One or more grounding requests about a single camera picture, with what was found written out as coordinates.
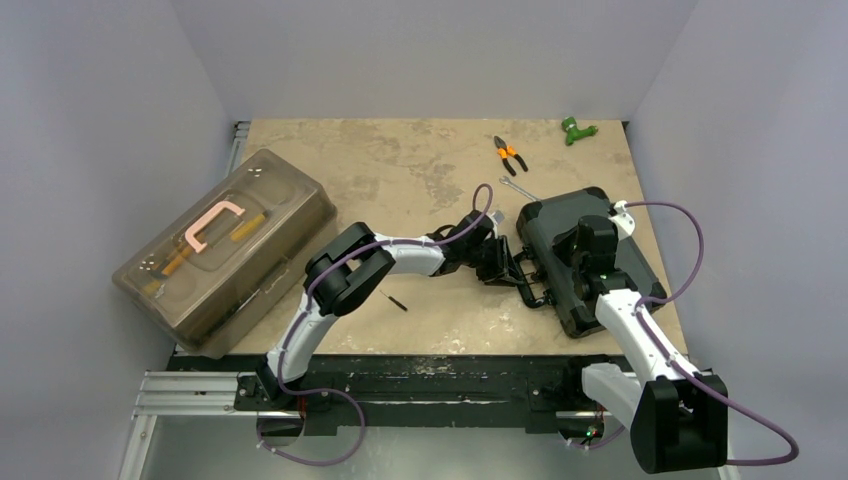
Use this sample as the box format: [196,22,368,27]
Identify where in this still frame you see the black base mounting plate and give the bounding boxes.
[165,354,687,439]

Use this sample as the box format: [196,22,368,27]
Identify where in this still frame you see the orange black pliers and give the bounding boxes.
[493,135,529,177]

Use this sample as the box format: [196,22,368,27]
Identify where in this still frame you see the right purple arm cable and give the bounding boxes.
[566,201,801,466]

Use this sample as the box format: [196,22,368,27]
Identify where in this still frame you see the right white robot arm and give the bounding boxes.
[553,215,728,474]

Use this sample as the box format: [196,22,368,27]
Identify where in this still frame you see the green plastic toy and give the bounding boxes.
[561,117,598,146]

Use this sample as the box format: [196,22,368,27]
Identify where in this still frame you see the silver wrench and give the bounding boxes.
[499,176,540,202]

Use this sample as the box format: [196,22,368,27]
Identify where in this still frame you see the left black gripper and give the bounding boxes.
[462,235,523,287]

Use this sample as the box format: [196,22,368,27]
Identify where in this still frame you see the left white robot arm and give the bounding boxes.
[259,210,530,409]

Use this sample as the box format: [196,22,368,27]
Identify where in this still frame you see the small black screwdriver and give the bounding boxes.
[381,291,408,312]

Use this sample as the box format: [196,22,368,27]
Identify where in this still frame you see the aluminium frame rail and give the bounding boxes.
[119,370,740,480]

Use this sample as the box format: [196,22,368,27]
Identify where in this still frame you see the black foam-lined poker case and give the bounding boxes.
[516,186,667,338]

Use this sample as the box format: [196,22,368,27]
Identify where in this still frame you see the translucent brown tool box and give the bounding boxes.
[112,149,338,358]

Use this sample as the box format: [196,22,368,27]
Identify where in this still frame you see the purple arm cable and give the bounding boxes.
[255,183,496,467]
[566,201,801,466]

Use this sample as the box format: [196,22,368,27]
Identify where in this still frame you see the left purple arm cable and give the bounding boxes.
[255,183,496,467]

